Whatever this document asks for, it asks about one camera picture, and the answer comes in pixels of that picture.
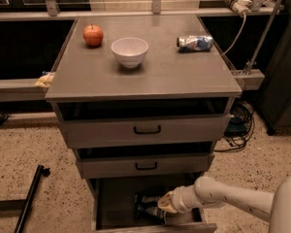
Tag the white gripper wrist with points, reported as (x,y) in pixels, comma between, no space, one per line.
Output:
(178,198)

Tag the blue chip bag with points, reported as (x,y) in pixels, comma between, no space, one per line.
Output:
(147,206)

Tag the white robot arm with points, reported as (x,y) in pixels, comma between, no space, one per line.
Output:
(206,192)

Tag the bottom grey drawer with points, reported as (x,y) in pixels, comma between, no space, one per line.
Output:
(114,210)

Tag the grey drawer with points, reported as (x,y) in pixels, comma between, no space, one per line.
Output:
(130,161)
(143,122)
(114,210)

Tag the middle grey drawer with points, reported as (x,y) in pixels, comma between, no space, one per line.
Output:
(130,161)

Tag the top grey drawer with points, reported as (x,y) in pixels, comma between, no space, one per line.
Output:
(143,122)

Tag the grey drawer cabinet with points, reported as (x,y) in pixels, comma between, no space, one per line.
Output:
(89,74)

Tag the black metal floor bar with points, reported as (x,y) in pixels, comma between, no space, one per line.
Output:
(41,171)

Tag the dark grey cabinet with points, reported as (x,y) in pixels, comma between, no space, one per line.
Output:
(273,99)

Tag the white bowl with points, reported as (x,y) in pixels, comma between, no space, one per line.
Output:
(129,52)

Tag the crushed silver blue can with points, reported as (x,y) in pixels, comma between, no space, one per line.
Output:
(193,43)

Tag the red apple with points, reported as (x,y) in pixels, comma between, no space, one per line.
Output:
(93,35)

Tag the white power strip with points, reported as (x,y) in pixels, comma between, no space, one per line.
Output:
(240,7)

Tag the yellow sponge on rail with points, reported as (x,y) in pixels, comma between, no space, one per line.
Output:
(45,80)

